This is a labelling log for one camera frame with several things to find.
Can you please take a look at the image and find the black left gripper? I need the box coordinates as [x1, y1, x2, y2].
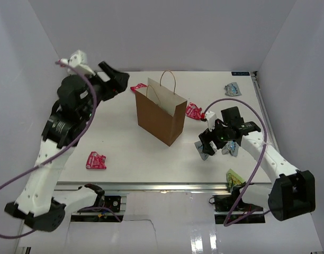
[80, 61, 129, 122]

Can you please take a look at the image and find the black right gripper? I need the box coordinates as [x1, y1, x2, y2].
[200, 119, 231, 156]

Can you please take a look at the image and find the blue silver snack packet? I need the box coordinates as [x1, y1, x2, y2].
[221, 141, 239, 157]
[224, 82, 241, 97]
[194, 141, 209, 161]

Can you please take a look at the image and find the red snack packet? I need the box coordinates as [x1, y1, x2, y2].
[86, 151, 106, 170]
[185, 102, 203, 120]
[130, 83, 147, 92]

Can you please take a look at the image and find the green yellow snack packet front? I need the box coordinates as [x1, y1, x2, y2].
[226, 169, 245, 188]

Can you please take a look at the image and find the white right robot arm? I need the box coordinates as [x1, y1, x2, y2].
[199, 107, 316, 221]

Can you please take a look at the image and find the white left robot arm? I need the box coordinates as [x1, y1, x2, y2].
[4, 61, 130, 232]

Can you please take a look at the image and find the brown paper bag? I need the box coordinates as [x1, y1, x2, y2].
[134, 70, 187, 146]

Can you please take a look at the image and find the blue label right corner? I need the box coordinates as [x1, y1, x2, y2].
[231, 71, 250, 76]

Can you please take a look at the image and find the white cardboard front panel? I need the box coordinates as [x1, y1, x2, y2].
[19, 192, 322, 253]

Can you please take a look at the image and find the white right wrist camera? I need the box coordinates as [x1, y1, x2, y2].
[203, 111, 218, 131]

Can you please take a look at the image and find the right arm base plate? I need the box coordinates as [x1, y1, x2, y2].
[208, 195, 264, 215]

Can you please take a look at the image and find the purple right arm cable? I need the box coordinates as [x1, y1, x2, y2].
[204, 98, 270, 227]

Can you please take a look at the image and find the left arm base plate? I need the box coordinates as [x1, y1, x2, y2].
[73, 194, 122, 214]

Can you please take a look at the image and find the aluminium front rail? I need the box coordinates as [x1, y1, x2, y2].
[55, 182, 271, 193]

